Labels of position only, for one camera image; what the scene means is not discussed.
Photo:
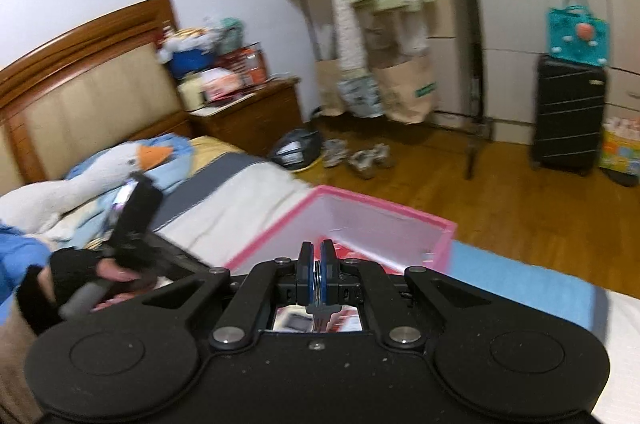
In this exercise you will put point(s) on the red glasses-print paper bag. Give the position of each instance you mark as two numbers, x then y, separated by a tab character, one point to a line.
292	317

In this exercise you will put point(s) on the white goose plush toy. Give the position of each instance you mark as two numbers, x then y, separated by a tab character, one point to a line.
37	207

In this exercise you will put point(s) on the wooden nightstand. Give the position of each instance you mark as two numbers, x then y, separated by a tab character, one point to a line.
255	122

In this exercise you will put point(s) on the black suitcase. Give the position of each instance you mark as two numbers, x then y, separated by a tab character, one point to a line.
570	103

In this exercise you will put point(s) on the brown paper bag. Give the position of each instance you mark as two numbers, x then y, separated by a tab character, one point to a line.
408	90

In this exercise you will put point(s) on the black coat rack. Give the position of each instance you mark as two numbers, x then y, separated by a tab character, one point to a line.
481	125

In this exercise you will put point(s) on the striped bed sheet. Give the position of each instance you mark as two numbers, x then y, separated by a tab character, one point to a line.
219	200

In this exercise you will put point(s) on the pink cardboard box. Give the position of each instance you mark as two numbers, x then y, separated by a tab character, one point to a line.
396	236

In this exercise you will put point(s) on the colourful tissue box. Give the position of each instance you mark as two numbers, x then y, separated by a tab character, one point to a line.
620	148

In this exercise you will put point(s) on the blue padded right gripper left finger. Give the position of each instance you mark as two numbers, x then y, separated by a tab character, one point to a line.
305	274

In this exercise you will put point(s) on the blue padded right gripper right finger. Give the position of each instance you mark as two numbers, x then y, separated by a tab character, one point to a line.
328	273

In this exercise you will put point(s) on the left hand in black glove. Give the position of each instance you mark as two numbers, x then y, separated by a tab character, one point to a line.
44	290

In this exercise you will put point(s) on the teal tote bag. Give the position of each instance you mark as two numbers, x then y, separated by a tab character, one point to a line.
575	34

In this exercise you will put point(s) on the silver key bunch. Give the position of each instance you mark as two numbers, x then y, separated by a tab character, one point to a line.
320	311

